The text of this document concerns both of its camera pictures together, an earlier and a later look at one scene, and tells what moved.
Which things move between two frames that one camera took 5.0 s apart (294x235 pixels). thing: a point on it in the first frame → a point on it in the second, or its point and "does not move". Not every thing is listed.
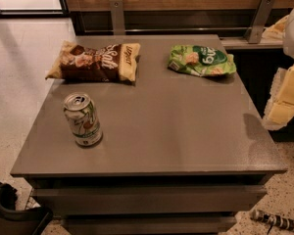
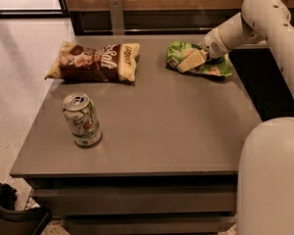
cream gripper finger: x=292 y=90 → x=215 y=48
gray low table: x=180 y=155 does not move
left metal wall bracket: x=118 y=20 does not move
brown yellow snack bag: x=77 y=63 does not move
